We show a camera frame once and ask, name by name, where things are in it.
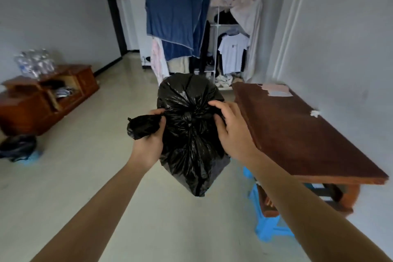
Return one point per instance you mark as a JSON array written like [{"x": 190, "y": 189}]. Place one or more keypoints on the person's left thumb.
[{"x": 162, "y": 123}]

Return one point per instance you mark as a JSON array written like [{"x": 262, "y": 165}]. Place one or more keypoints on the pink white hanging cloth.
[{"x": 158, "y": 59}]

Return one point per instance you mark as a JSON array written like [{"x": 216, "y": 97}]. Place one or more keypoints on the person's left hand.
[{"x": 149, "y": 145}]

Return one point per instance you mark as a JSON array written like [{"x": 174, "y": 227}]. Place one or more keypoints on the blue blanket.
[{"x": 175, "y": 22}]

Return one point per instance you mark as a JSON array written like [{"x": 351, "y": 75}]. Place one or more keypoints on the pink paper sheet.
[{"x": 278, "y": 90}]

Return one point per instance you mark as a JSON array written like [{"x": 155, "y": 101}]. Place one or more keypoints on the pile of folded clothes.
[{"x": 225, "y": 80}]

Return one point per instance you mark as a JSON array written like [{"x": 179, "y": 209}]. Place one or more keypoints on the pink floral rack cover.
[{"x": 245, "y": 13}]

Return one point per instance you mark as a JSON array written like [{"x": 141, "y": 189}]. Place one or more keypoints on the black garbage bag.
[{"x": 190, "y": 129}]

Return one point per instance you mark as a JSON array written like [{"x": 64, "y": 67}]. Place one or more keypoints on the white clothes rack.
[{"x": 216, "y": 53}]

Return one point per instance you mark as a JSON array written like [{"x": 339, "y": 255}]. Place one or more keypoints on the blue bin with black bag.
[{"x": 19, "y": 148}]

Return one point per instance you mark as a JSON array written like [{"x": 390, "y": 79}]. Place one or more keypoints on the person's right hand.
[{"x": 235, "y": 136}]

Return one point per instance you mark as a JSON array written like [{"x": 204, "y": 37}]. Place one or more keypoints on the person's right forearm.
[{"x": 307, "y": 215}]

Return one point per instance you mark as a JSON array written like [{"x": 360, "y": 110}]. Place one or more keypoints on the white t-shirt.
[{"x": 233, "y": 53}]

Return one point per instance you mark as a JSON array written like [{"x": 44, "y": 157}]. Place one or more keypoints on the crumpled white tissue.
[{"x": 315, "y": 113}]

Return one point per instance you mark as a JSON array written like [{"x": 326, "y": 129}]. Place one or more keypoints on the blue plastic stool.
[{"x": 267, "y": 222}]

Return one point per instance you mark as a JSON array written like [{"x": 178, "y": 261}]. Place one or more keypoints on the brown wooden low cabinet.
[{"x": 36, "y": 102}]

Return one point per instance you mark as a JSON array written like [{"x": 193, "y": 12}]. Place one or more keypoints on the person's right thumb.
[{"x": 219, "y": 126}]

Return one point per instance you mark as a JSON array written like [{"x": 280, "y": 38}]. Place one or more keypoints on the black hanging garment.
[{"x": 202, "y": 47}]

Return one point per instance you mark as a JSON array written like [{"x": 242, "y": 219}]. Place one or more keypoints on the person's left forearm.
[{"x": 92, "y": 209}]

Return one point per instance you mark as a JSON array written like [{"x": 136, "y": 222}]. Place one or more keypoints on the pack of clear water bottles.
[{"x": 34, "y": 62}]

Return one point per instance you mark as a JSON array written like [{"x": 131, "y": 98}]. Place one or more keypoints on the brown wooden table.
[{"x": 301, "y": 136}]

